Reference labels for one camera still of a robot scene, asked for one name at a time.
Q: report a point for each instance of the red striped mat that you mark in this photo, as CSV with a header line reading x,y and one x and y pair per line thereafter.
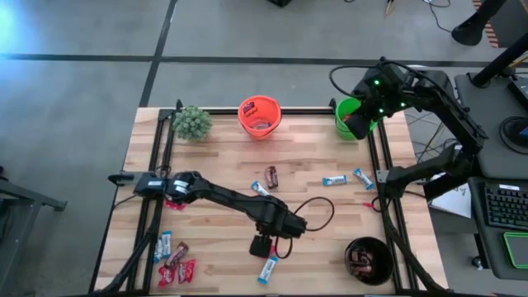
x,y
491,33

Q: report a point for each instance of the black aluminium table frame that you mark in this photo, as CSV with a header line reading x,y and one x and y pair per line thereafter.
x,y
305,111

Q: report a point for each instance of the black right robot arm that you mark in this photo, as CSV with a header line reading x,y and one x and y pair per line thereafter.
x,y
458,115

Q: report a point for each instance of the black stand foot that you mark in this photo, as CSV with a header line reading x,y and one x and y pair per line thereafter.
x,y
468,33

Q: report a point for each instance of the orange plastic bucket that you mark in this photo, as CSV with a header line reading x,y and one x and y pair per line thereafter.
x,y
270,111

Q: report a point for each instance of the green plastic bucket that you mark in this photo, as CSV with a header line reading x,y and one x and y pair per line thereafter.
x,y
342,128

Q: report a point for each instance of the backlit black keyboard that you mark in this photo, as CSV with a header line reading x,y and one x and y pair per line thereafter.
x,y
509,208

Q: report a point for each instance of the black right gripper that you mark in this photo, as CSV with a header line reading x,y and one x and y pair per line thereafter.
x,y
381,97

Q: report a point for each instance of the small red clip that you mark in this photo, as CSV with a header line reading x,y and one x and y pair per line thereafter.
x,y
366,203

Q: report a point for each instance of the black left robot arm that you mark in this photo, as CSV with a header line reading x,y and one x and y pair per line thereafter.
x,y
231,198

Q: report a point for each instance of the grey metal side table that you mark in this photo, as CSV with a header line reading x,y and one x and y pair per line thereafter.
x,y
24,198

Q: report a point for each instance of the black desk device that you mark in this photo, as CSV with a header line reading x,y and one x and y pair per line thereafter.
x,y
519,88

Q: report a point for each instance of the green-rimmed black pad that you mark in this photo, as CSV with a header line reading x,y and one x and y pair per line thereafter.
x,y
519,249

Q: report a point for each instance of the black plastic bucket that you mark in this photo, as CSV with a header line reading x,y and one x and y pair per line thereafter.
x,y
383,251

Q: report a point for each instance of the white paper sheet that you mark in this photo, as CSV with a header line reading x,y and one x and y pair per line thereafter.
x,y
455,202

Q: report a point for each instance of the black stand pole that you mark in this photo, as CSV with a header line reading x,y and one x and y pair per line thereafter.
x,y
501,62

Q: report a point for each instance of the grey desk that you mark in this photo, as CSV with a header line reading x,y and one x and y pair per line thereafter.
x,y
495,136

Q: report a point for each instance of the round black device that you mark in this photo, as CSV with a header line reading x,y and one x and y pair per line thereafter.
x,y
515,130

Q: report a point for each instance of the black desk caster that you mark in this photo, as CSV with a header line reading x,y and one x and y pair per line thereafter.
x,y
477,262

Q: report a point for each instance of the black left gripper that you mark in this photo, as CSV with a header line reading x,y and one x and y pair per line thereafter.
x,y
288,226

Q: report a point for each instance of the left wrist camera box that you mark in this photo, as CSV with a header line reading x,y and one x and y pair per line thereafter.
x,y
260,246

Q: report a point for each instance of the green plant in white pot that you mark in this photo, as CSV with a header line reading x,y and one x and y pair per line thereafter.
x,y
191,123

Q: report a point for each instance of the dark candy bar wrapper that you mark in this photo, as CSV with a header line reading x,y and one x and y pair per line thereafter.
x,y
248,108

